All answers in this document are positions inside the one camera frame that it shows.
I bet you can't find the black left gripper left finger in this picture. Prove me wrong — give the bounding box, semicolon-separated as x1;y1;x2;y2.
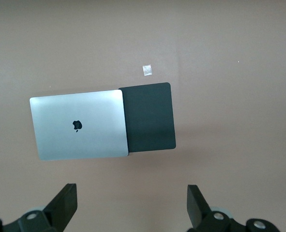
0;183;78;232

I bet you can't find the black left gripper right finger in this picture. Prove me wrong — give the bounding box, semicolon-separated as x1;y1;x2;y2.
186;184;283;232

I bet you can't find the black mouse pad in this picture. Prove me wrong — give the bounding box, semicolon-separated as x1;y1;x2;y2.
118;82;177;154

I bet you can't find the silver closed laptop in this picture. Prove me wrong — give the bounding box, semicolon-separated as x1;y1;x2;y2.
29;89;130;161

